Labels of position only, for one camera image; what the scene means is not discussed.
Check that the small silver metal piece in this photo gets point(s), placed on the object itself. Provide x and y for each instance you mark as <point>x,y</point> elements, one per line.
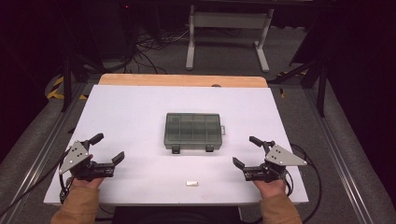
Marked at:
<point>192,183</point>

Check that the person's left hand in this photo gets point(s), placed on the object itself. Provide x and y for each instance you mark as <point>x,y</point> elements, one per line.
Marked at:
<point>88,183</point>

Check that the yellow black floor tape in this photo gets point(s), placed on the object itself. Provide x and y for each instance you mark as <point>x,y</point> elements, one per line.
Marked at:
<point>56,90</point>

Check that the grey metal stand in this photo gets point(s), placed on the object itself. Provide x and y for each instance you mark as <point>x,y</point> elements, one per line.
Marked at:
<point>229,21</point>

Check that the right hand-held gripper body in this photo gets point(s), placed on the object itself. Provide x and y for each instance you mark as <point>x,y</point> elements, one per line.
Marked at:
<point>281,157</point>

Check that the black metal stand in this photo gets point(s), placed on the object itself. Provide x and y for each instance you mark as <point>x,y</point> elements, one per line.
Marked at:
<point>320,81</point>
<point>67,81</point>

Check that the white table board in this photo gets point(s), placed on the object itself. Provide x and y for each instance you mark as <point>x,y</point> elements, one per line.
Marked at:
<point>146,124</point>

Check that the person's right hand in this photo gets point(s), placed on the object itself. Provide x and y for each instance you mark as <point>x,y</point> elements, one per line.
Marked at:
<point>271,188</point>

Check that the aluminium floor rail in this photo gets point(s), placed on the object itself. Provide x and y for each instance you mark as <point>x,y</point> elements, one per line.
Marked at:
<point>40,155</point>
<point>336,155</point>

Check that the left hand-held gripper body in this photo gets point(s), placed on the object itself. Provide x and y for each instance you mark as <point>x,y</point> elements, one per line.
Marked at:
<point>74,155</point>

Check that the wooden table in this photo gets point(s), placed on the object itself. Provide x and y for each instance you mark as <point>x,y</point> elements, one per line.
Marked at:
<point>174,80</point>

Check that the grey plastic compartment box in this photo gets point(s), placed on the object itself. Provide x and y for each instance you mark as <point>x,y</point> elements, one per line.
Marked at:
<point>192,130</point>

